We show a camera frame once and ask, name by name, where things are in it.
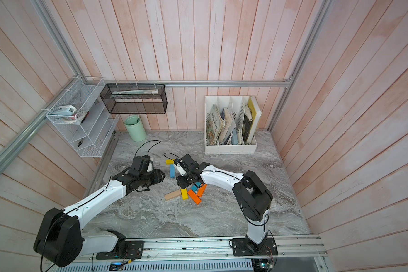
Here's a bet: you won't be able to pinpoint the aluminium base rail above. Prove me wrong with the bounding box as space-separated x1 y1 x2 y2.
45 234 328 264

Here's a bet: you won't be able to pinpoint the illustrated children's book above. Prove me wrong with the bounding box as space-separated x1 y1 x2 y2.
206 104 225 146

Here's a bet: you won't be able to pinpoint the white file organizer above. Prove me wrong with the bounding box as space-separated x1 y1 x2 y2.
205 96 257 154

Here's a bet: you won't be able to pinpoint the white wire wall shelf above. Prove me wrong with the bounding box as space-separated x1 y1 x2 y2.
46 77 119 158

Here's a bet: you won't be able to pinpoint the black mesh wall basket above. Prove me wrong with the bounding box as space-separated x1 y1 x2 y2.
100 83 168 114

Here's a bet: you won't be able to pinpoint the paper in mesh basket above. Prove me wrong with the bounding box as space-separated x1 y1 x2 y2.
112 89 159 96

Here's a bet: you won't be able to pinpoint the orange block lower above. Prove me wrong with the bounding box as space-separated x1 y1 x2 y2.
188 190 202 205

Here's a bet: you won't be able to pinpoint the green plastic cup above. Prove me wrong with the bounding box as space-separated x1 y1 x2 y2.
124 115 146 142

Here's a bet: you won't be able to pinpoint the light blue block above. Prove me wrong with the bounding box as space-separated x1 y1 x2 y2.
170 164 175 179

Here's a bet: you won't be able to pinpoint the orange block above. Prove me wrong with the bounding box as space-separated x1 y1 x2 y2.
197 184 207 198
188 190 202 205

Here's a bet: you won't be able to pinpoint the orange block upper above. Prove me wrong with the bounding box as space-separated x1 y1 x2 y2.
197 184 207 198

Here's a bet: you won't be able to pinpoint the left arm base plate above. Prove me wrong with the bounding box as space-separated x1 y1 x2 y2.
95 240 145 260

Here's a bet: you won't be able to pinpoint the long yellow block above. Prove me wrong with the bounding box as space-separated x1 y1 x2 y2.
180 189 188 200

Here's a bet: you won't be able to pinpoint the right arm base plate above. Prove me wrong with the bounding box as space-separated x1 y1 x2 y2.
230 238 278 257

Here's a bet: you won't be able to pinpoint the natural wood block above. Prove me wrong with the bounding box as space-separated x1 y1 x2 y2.
164 189 181 201

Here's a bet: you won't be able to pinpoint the tape dispenser on shelf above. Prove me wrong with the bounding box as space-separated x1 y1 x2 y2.
52 105 78 123

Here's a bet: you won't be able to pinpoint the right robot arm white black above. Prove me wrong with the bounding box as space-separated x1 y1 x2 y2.
174 154 273 256

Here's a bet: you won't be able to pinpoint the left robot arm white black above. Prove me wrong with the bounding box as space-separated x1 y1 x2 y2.
34 155 165 267

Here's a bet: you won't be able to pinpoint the yellow cover book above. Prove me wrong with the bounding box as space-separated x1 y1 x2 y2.
243 96 262 145

